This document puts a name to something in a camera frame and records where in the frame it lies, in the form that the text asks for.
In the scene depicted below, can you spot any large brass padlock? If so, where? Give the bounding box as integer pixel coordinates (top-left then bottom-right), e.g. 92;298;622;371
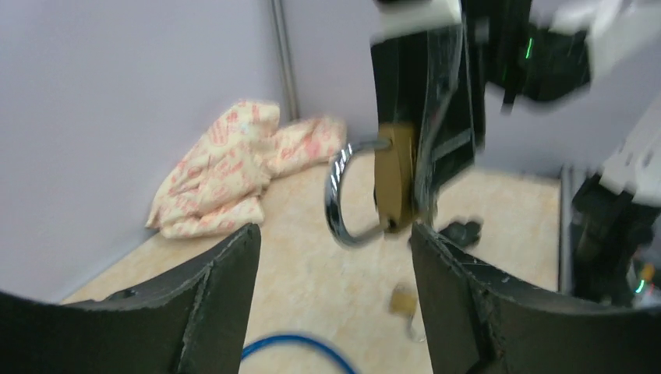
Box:
324;122;419;247

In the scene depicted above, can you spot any blue cable lock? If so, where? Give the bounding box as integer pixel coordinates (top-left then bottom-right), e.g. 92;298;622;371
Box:
241;332;360;374

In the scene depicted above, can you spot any black padlock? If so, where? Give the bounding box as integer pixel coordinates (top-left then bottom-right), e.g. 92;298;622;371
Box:
439;220;482;249

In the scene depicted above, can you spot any crumpled printed paper bag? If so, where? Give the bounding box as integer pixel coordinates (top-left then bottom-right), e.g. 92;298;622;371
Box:
146;101;347;238

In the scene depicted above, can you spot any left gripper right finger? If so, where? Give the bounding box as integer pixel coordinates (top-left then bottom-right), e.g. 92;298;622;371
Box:
410;223;660;373

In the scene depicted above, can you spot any small brass padlock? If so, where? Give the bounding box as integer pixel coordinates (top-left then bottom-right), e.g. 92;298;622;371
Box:
388;283;426;343

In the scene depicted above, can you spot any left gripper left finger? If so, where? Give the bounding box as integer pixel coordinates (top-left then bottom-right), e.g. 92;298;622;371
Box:
1;224;261;373

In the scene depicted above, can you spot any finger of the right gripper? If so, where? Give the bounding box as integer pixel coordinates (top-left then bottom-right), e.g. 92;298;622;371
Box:
414;23;477;217
370;31;429;153

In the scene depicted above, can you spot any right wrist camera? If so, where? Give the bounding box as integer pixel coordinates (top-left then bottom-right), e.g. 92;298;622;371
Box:
373;0;462;41

